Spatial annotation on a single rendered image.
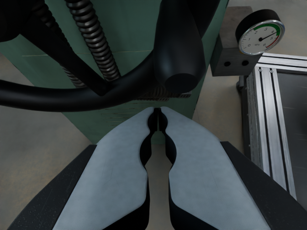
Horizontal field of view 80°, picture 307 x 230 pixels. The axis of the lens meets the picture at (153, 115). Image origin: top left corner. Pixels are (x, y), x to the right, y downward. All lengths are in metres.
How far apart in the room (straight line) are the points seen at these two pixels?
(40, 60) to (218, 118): 0.81
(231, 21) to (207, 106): 0.65
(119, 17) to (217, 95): 0.82
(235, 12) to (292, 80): 0.60
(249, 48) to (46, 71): 0.42
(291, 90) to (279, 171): 0.37
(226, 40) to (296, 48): 1.15
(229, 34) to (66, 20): 0.29
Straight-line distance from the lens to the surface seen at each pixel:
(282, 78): 0.98
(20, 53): 0.49
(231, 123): 1.01
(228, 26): 0.42
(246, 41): 0.34
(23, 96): 0.25
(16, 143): 1.17
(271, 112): 0.83
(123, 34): 0.38
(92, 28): 0.22
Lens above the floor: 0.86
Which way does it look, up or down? 62 degrees down
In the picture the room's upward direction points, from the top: 5 degrees counter-clockwise
